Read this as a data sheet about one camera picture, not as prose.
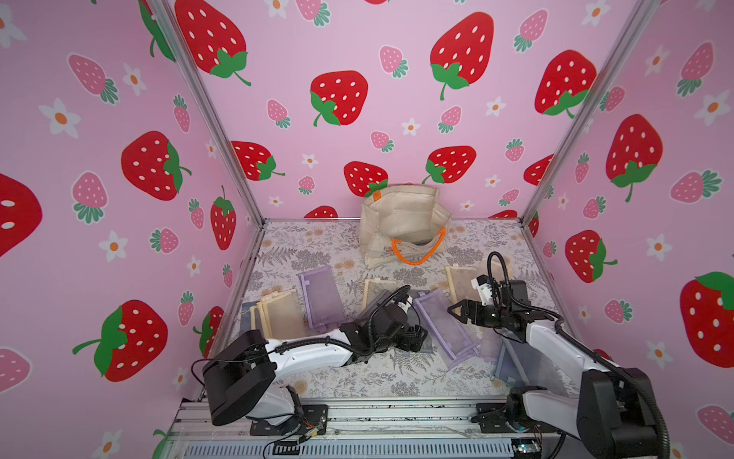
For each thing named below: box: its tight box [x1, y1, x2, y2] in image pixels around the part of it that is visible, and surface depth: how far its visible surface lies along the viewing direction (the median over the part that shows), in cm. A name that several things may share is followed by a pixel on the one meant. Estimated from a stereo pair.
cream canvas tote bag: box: [360, 183, 452, 269], surface depth 106 cm
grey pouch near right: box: [491, 338, 569, 397], surface depth 81 cm
